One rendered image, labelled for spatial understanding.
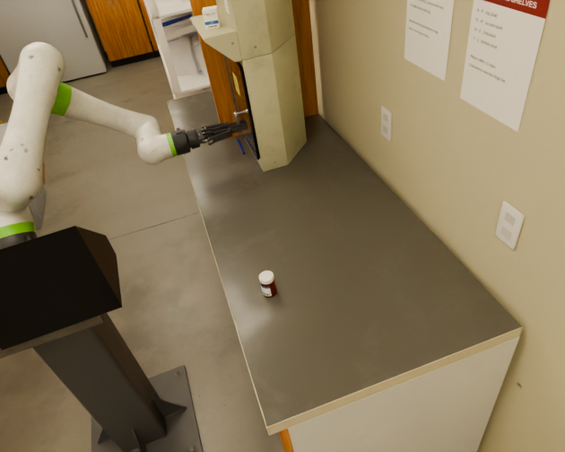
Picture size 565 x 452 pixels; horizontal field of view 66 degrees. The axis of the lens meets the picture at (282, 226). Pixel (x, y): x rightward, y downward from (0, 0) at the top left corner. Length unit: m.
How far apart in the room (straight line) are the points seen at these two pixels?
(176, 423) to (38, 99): 1.50
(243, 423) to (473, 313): 1.26
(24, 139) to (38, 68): 0.24
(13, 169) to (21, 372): 1.69
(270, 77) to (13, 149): 0.87
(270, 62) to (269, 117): 0.21
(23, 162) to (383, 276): 1.07
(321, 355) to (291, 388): 0.12
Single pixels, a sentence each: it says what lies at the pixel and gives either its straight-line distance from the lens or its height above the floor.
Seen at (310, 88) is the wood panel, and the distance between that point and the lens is 2.19.
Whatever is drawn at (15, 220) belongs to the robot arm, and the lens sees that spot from 1.50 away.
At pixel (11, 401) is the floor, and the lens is 2.79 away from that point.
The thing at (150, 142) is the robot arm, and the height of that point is 1.19.
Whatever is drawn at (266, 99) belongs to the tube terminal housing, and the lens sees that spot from 1.72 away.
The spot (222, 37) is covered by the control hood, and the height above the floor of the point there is 1.50.
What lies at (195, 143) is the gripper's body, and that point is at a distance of 1.74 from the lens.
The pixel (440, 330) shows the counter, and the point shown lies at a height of 0.94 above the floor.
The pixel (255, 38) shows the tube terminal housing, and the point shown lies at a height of 1.47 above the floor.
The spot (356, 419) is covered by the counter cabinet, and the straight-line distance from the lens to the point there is 1.25.
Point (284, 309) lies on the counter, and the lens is 1.29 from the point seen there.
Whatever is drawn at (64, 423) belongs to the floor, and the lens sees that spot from 2.54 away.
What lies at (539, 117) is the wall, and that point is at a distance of 1.08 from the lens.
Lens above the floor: 1.94
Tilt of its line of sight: 40 degrees down
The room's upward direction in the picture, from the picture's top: 10 degrees counter-clockwise
